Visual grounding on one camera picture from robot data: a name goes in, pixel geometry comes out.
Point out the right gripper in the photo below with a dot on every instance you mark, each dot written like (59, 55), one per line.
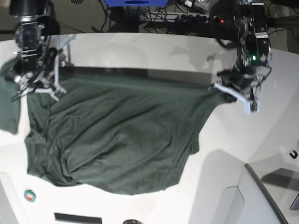
(38, 71)

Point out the small black round object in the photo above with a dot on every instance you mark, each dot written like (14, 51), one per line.
(131, 221)

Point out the blue plastic bin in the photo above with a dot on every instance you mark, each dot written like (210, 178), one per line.
(130, 3)

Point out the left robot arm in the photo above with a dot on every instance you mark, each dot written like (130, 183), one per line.
(252, 46)

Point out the black U-shaped hook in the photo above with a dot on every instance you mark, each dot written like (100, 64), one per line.
(294, 154)

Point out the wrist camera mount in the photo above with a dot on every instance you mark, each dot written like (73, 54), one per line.
(58, 94)
(250, 107)

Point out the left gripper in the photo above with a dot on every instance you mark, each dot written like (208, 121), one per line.
(240, 84)

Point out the green red tape roll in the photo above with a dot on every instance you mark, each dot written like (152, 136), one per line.
(29, 195)

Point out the grey power strip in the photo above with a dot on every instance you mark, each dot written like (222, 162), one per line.
(172, 17)

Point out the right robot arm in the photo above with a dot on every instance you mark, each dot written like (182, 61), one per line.
(37, 23)

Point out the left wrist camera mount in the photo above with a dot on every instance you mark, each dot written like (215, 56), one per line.
(250, 107)

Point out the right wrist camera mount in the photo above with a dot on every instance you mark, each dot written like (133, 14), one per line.
(58, 94)

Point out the dark green t-shirt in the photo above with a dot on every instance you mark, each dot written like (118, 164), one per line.
(124, 134)

